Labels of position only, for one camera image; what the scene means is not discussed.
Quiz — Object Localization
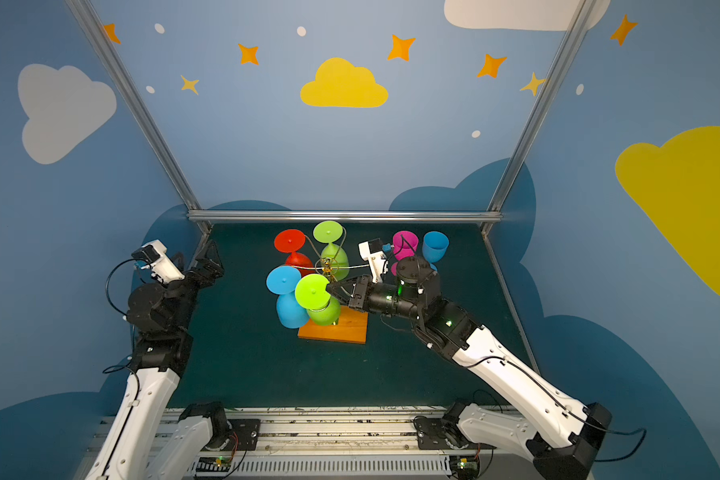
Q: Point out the green wine glass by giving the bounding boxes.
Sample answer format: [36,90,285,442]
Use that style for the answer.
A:
[313,220,349,281]
[294,274,341,326]

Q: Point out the blue wine glass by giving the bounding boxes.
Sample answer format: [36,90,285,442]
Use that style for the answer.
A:
[266,265,309,329]
[421,231,450,270]

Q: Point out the pink wine glass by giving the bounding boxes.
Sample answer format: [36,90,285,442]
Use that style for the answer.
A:
[391,230,419,276]

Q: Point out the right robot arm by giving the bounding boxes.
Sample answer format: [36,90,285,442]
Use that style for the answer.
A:
[325,256,612,479]

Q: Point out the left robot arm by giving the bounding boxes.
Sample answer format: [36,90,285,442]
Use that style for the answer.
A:
[87,240,233,479]

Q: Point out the orange wooden rack base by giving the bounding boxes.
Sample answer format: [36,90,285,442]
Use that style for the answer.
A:
[298,306,368,345]

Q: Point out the red wine glass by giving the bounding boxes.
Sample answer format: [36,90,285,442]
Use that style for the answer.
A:
[274,229,315,277]

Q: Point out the left circuit board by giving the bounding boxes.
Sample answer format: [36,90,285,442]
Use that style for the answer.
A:
[192,457,233,478]

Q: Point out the circuit board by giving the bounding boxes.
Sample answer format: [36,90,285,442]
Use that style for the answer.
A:
[448,456,481,480]
[192,457,233,478]

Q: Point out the right circuit board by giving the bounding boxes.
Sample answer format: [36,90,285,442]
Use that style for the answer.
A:
[448,456,481,480]

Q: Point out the gold wire glass rack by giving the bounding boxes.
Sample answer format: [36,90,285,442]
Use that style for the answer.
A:
[308,220,361,282]

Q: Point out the left floor edge rail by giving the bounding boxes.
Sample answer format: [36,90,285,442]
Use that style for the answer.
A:
[184,232,210,273]

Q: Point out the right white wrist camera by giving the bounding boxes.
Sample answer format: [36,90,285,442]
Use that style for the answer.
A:
[358,238,389,283]

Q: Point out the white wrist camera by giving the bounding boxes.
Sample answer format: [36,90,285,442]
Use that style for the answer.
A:
[131,240,185,286]
[358,238,389,283]

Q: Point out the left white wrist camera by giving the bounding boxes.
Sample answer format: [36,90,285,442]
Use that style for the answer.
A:
[131,240,185,286]

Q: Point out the aluminium frame back bar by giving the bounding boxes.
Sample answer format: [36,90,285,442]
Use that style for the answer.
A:
[187,209,502,224]

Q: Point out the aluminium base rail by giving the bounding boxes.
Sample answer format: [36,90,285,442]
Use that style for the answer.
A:
[74,407,595,480]

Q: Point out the aluminium frame left post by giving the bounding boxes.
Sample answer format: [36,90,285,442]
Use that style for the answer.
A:
[66,0,202,214]

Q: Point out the aluminium frame post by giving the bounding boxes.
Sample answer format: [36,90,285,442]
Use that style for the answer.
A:
[481,0,598,240]
[66,0,202,214]

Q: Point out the aluminium frame right post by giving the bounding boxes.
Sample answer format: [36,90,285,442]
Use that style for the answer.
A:
[481,0,598,240]

